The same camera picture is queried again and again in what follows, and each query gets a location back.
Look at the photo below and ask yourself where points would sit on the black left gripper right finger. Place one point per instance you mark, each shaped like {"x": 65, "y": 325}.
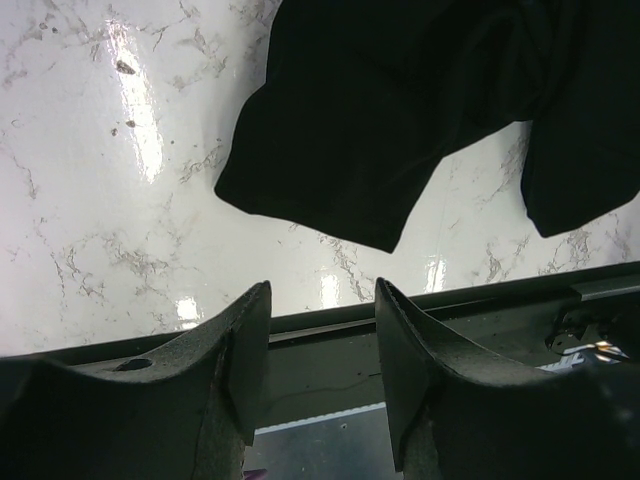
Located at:
{"x": 457, "y": 410}

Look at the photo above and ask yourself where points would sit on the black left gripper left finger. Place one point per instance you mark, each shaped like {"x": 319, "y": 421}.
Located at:
{"x": 186, "y": 409}

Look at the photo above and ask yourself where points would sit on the black t shirt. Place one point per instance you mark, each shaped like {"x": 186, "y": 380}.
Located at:
{"x": 363, "y": 99}

